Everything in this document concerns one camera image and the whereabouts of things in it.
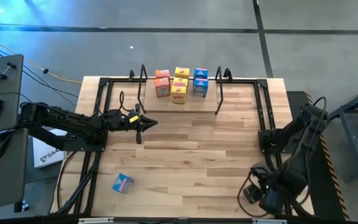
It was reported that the black aluminium table frame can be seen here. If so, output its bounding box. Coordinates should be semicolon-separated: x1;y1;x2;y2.
50;76;315;218

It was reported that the silver metal bracket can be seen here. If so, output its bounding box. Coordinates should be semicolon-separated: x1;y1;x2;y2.
252;218;288;224
78;217;114;224

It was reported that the blue Rice Krispies cereal box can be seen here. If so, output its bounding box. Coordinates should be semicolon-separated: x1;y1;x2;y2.
112;173;135;195
192;77;209;98
193;68;209;80

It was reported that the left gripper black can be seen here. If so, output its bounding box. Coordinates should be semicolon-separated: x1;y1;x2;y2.
112;104;158;144

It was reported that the yellow floor cable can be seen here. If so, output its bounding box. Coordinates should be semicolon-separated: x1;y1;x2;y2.
0;30;83;85

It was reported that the wooden shelf with black frame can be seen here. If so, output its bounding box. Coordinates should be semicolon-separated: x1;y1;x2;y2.
137;64;225;116

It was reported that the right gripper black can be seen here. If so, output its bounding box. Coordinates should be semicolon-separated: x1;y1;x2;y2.
243;182;288;215

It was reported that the black mat with hazard stripe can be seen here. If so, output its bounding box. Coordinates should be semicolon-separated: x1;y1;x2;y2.
286;90;351;222

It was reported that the white printed box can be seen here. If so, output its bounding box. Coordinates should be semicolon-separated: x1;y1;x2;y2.
32;129;68;169

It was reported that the black stand with green light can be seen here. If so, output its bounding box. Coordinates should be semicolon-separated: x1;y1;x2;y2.
326;81;358;181

